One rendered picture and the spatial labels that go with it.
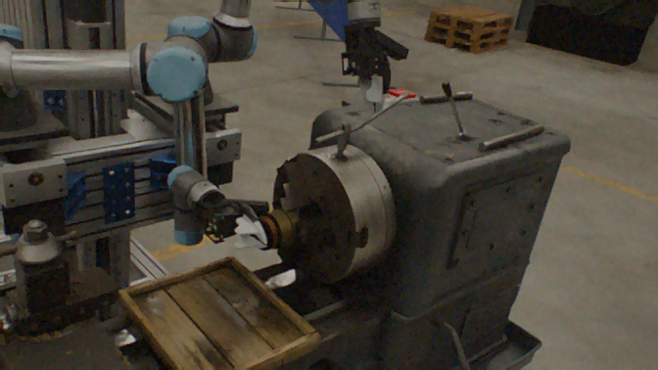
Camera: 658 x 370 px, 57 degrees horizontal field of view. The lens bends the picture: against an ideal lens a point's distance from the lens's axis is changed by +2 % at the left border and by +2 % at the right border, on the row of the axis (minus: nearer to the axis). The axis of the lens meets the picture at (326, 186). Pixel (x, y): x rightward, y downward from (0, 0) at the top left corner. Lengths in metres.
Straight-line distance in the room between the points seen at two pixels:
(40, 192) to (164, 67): 0.44
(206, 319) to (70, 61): 0.62
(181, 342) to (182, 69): 0.57
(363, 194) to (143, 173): 0.73
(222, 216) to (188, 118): 0.32
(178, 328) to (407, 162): 0.62
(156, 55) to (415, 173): 0.61
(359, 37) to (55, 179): 0.78
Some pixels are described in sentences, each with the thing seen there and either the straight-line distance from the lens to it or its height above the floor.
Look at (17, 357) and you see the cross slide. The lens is 1.22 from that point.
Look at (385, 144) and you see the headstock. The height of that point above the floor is 1.25.
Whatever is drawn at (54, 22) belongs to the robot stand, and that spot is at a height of 1.36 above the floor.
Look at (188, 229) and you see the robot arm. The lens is 1.53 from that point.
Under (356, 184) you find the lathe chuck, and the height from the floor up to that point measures 1.21.
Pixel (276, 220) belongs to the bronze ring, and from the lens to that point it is 1.31.
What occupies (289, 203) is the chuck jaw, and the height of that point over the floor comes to 1.13.
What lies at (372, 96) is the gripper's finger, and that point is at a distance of 1.40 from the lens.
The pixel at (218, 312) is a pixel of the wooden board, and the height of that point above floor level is 0.88.
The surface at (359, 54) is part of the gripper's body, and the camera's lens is 1.37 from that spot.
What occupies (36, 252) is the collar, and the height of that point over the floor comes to 1.14.
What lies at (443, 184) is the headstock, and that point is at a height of 1.23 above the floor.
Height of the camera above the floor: 1.76
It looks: 26 degrees down
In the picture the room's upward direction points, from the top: 8 degrees clockwise
